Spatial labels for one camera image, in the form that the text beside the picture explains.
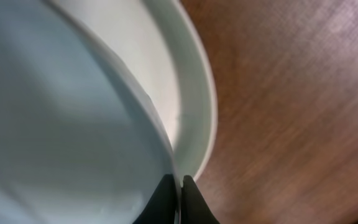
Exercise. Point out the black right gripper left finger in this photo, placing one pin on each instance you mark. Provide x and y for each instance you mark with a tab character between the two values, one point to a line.
161	208

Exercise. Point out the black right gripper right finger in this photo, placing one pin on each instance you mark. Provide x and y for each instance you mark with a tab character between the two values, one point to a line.
194	209

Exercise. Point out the light blue plate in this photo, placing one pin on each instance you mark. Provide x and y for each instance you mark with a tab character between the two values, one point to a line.
80	141

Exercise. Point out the white plate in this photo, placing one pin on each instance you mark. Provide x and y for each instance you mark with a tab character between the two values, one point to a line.
159	44

